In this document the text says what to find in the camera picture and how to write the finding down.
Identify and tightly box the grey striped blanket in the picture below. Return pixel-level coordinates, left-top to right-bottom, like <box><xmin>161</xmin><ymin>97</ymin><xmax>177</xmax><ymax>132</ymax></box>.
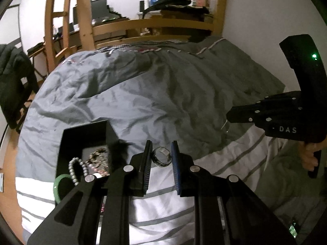
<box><xmin>15</xmin><ymin>37</ymin><xmax>307</xmax><ymax>245</ymax></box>

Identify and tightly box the pink and dark bead bracelet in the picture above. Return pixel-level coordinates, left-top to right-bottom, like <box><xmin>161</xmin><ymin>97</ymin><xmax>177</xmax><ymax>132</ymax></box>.
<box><xmin>88</xmin><ymin>165</ymin><xmax>111</xmax><ymax>177</ymax></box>

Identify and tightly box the green jade bangle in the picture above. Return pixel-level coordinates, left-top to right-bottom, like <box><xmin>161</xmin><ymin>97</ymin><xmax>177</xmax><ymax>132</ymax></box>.
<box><xmin>53</xmin><ymin>174</ymin><xmax>74</xmax><ymax>205</ymax></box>

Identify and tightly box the wooden ladder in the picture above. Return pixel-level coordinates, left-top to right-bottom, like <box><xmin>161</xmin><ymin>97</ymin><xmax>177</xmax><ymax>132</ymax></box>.
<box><xmin>44</xmin><ymin>0</ymin><xmax>77</xmax><ymax>69</ymax></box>

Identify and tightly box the black puffer jacket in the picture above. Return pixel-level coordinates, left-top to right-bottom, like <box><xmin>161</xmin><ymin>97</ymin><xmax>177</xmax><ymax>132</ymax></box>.
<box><xmin>0</xmin><ymin>44</ymin><xmax>39</xmax><ymax>129</ymax></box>

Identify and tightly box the wooden bed frame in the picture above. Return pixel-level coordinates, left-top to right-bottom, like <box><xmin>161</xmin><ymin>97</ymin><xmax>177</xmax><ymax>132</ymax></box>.
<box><xmin>77</xmin><ymin>0</ymin><xmax>228</xmax><ymax>50</ymax></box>

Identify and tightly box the person's right hand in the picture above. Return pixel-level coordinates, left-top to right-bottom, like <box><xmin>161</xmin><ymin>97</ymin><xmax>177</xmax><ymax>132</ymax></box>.
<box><xmin>299</xmin><ymin>141</ymin><xmax>320</xmax><ymax>171</ymax></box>

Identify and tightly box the small black monitor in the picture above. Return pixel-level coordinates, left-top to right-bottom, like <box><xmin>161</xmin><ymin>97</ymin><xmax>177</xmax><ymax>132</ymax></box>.
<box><xmin>73</xmin><ymin>5</ymin><xmax>81</xmax><ymax>31</ymax></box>

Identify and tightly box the silver and black ring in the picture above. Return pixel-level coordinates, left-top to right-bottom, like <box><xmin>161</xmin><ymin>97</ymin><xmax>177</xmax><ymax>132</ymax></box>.
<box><xmin>152</xmin><ymin>147</ymin><xmax>171</xmax><ymax>167</ymax></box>

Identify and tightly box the black rectangular box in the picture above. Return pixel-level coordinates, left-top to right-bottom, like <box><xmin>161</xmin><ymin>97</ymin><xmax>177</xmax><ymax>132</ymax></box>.
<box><xmin>55</xmin><ymin>120</ymin><xmax>128</xmax><ymax>207</ymax></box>

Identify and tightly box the white bead bracelet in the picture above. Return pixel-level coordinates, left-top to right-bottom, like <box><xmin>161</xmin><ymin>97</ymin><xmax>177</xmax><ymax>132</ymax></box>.
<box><xmin>69</xmin><ymin>157</ymin><xmax>89</xmax><ymax>184</ymax></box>

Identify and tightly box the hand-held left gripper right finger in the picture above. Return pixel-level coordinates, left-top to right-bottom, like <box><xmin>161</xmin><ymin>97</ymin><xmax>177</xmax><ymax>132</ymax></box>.
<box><xmin>171</xmin><ymin>140</ymin><xmax>298</xmax><ymax>245</ymax></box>

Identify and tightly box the white sliding wardrobe door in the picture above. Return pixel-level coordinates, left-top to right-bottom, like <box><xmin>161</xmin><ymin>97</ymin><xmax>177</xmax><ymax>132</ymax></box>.
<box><xmin>0</xmin><ymin>4</ymin><xmax>23</xmax><ymax>48</ymax></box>

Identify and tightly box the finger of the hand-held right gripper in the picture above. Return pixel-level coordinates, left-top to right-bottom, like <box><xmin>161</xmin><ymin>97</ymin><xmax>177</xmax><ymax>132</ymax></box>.
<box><xmin>226</xmin><ymin>91</ymin><xmax>302</xmax><ymax>128</ymax></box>

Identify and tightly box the black bag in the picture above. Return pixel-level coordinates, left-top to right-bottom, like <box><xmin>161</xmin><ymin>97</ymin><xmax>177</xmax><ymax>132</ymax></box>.
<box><xmin>143</xmin><ymin>0</ymin><xmax>191</xmax><ymax>12</ymax></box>

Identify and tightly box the large black monitor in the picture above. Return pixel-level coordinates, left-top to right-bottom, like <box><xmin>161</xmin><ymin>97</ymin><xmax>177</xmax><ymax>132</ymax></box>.
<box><xmin>91</xmin><ymin>0</ymin><xmax>107</xmax><ymax>21</ymax></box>

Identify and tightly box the yellow bead bracelet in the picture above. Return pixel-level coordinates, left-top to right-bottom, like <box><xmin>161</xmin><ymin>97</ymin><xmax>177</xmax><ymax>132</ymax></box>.
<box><xmin>88</xmin><ymin>148</ymin><xmax>110</xmax><ymax>165</ymax></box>

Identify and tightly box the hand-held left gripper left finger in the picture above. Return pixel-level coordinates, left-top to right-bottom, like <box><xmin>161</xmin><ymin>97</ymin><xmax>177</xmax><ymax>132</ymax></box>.
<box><xmin>27</xmin><ymin>140</ymin><xmax>154</xmax><ymax>245</ymax></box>

